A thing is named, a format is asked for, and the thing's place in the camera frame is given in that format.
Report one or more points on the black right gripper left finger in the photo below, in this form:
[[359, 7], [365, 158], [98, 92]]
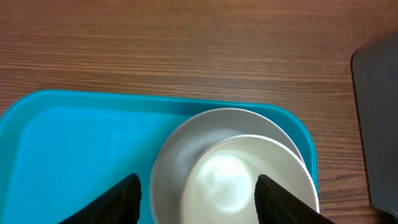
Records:
[[119, 205]]

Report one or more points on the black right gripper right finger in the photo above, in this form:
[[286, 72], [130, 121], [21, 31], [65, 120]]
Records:
[[276, 205]]

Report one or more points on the pale green cup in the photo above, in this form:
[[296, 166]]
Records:
[[220, 187]]

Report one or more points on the grey metal bowl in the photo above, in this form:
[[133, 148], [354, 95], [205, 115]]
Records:
[[189, 141]]

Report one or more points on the grey dishwasher rack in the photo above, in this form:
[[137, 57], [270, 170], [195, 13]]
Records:
[[374, 72]]

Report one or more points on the teal serving tray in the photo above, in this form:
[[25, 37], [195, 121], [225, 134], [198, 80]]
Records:
[[60, 150]]

